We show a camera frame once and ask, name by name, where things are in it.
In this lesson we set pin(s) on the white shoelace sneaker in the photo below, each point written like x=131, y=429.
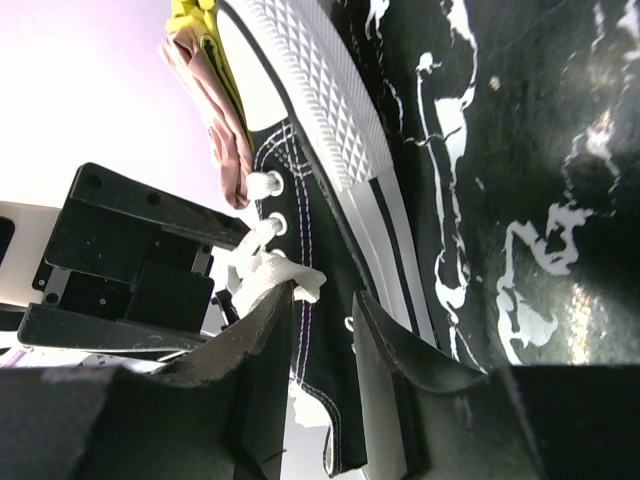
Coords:
x=253, y=272

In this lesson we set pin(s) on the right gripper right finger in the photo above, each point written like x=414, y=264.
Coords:
x=427, y=416

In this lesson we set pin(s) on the black marble pattern mat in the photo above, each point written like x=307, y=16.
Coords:
x=514, y=130

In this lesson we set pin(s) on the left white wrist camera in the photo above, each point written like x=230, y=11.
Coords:
x=31, y=227

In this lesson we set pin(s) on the yellow folded t-shirt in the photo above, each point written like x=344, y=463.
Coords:
x=199, y=16

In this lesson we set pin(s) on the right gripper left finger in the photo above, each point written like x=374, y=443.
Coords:
x=217, y=413

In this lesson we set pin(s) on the pink folded t-shirt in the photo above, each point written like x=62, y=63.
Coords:
x=228, y=137

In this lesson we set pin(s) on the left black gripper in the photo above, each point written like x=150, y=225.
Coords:
x=123, y=250

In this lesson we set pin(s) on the black sneaker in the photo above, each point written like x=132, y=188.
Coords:
x=325, y=176

